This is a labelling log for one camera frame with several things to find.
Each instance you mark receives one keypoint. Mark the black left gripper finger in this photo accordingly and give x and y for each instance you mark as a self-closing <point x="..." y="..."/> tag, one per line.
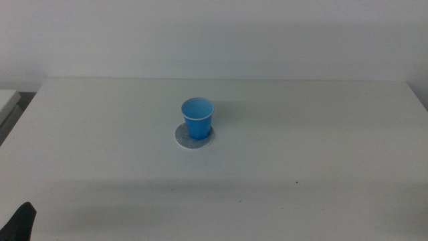
<point x="20" y="224"/>

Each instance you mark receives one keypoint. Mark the blue plastic cup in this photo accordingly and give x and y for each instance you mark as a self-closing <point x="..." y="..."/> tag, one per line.
<point x="198" y="120"/>

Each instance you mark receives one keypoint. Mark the round grey cup mat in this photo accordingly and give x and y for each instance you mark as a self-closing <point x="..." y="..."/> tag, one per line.
<point x="187" y="140"/>

